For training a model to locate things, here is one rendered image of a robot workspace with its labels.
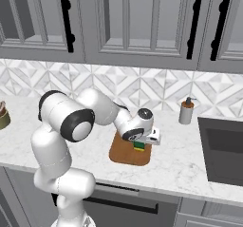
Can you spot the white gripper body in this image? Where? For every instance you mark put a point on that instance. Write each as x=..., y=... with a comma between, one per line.
x=144, y=139

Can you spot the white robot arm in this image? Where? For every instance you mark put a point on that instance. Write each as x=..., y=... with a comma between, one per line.
x=53, y=142

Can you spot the green and yellow sponge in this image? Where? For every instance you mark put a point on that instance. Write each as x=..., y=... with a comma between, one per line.
x=139, y=146

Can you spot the brown wooden cutting board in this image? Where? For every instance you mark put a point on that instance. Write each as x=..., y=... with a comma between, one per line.
x=123, y=153

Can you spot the grey soap dispenser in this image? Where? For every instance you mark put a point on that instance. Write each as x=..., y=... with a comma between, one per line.
x=185, y=113

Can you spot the grey dishwasher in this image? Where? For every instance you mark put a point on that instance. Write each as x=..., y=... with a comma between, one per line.
x=126, y=210

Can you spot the dark grey sink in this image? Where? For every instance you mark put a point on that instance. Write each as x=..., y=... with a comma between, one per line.
x=223, y=151

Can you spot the grey base cupboard door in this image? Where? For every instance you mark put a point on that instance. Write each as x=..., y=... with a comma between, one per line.
x=22, y=199
x=209, y=215

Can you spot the olive green bowl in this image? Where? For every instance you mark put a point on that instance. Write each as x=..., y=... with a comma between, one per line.
x=3, y=118

